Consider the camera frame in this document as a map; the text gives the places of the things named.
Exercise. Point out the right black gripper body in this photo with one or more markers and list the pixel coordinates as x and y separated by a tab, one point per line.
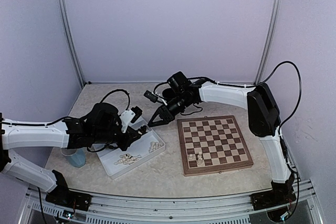
181	106

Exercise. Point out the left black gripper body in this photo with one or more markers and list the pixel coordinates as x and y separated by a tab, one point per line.
104	136

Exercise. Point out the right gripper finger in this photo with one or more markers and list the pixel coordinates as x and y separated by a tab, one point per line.
156	119
161	117

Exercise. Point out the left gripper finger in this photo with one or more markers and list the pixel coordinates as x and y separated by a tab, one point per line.
141	130
127	141

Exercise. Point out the white plastic tray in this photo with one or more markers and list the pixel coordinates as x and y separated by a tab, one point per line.
140	147

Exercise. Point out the wooden chess board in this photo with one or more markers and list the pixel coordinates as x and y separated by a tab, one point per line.
220	140

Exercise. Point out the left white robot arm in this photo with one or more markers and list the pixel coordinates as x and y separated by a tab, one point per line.
15	134

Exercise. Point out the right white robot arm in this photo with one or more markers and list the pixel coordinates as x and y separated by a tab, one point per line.
262	110

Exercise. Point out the white chess pieces pile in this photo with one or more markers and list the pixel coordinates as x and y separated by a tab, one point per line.
127	159

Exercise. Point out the dark green cup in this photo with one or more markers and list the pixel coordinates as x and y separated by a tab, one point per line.
168	93

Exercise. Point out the white pawns group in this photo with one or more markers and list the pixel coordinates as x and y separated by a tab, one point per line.
154	146

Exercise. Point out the light blue pitcher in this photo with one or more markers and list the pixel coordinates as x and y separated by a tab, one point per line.
75	157

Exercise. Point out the aluminium front rail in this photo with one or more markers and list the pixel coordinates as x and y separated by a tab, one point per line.
103	208

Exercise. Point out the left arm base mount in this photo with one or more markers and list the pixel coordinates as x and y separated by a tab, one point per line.
69	199

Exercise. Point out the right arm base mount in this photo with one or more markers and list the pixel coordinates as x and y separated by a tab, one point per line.
269	199

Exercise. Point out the right aluminium frame post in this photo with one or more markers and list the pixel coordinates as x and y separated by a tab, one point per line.
268	41

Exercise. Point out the aluminium frame post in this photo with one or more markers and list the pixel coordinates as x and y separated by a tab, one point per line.
268	41
70	43

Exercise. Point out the left aluminium frame post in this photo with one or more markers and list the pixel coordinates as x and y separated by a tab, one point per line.
70	43

